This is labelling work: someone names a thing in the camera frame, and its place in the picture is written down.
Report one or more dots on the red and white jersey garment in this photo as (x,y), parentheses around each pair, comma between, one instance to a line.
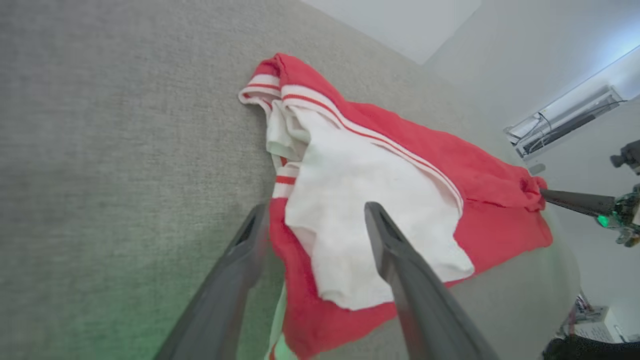
(350,190)

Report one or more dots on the black bulky object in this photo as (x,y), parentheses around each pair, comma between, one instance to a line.
(590,350)

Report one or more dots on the grey fabric sofa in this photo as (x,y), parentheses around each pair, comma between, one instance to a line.
(100,150)

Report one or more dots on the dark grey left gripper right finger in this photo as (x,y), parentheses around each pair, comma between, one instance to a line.
(425,305)

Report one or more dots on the white box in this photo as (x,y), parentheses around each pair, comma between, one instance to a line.
(597,327)

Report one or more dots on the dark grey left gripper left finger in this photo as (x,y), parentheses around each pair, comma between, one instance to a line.
(220,300)

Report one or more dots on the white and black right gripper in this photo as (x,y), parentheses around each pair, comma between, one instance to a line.
(629,215)

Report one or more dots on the black camera device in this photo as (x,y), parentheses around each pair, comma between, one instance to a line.
(629,156)

